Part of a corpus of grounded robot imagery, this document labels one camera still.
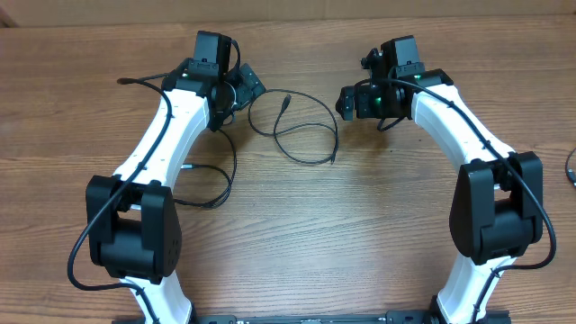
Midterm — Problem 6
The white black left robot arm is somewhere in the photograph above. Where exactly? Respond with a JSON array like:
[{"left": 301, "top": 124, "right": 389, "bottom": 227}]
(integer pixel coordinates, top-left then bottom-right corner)
[{"left": 67, "top": 31, "right": 264, "bottom": 323}]

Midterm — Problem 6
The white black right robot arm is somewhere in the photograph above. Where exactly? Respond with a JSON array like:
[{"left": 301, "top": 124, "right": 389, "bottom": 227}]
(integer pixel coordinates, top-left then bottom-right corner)
[{"left": 336, "top": 36, "right": 550, "bottom": 323}]

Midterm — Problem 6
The black cable with silver plug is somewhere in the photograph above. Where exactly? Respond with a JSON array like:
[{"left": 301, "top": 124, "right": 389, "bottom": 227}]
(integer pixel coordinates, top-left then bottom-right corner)
[{"left": 173, "top": 128, "right": 239, "bottom": 210}]

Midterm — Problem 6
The black looped usb cable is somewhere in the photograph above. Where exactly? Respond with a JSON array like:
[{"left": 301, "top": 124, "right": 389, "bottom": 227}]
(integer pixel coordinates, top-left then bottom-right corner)
[{"left": 246, "top": 87, "right": 340, "bottom": 166}]

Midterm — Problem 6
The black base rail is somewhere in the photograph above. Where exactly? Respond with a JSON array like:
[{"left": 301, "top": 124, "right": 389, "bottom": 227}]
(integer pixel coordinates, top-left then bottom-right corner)
[{"left": 112, "top": 309, "right": 512, "bottom": 324}]

